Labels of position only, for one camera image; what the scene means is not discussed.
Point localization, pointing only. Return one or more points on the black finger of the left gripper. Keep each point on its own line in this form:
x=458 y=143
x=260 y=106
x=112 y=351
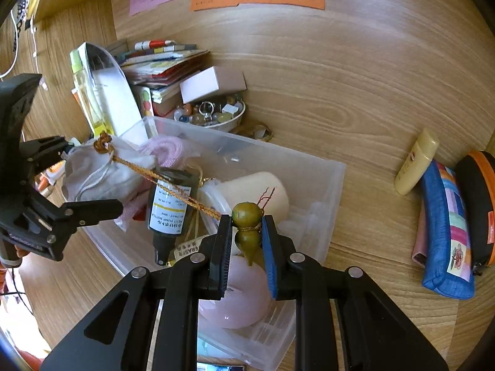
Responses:
x=40 y=154
x=62 y=222

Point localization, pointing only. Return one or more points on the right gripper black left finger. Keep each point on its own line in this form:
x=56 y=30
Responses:
x=150 y=318

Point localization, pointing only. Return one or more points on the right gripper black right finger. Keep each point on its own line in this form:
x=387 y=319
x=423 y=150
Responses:
x=343 y=318

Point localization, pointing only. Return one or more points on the white drawstring cloth bag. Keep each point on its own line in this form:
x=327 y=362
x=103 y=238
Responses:
x=90 y=175

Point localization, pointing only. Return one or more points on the dark green glass bottle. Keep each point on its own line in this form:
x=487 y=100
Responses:
x=168 y=217

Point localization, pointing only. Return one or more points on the clear plastic storage bin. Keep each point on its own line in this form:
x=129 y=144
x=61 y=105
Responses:
x=314 y=186

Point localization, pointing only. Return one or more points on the pink apple shaped candle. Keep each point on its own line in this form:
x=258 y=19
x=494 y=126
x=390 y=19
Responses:
x=246 y=300

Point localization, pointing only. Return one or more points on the cream candle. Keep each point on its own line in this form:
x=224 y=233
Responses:
x=262 y=188

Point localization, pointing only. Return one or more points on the green gourd charm with cord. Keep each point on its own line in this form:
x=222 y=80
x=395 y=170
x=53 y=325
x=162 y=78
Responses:
x=247 y=217

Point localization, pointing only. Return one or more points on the red fabric pouch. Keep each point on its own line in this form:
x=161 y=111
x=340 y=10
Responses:
x=134 y=207

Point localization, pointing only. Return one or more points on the person's left hand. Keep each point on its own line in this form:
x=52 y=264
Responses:
x=21 y=252

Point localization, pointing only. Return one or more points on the yellow green spray bottle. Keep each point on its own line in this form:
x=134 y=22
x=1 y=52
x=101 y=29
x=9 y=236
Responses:
x=95 y=115

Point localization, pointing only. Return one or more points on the pink wallet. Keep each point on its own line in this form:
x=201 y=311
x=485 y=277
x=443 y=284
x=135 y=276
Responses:
x=419 y=253

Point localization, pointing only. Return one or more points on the white paper sheets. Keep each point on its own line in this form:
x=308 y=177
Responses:
x=113 y=93

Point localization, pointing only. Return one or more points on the blue patchwork pencil pouch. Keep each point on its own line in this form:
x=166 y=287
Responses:
x=447 y=269

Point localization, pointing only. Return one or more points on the stack of colourful booklets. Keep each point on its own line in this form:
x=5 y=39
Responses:
x=154 y=76

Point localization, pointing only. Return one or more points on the white bowl of beads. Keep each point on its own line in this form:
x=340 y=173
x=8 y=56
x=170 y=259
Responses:
x=208 y=114

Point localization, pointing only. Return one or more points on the cream lotion tube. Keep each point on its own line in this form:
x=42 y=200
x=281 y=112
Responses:
x=417 y=161

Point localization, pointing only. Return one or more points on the black orange zip case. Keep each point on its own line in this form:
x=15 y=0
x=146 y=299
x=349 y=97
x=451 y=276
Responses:
x=475 y=181

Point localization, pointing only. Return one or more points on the small white cardboard box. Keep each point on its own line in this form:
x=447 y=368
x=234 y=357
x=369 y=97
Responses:
x=214 y=81

